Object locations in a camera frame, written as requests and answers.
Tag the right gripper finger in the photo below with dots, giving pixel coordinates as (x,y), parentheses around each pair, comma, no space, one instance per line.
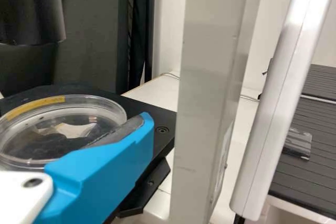
(105,171)

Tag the petri dish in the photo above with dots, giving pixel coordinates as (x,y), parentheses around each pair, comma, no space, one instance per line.
(39,119)

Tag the black platform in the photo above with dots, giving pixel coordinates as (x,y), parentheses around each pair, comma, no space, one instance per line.
(323,82)
(309,182)

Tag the cream microscope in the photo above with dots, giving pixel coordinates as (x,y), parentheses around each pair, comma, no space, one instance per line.
(199,103)

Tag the small black block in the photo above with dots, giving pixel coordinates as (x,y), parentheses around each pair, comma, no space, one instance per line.
(296,146)

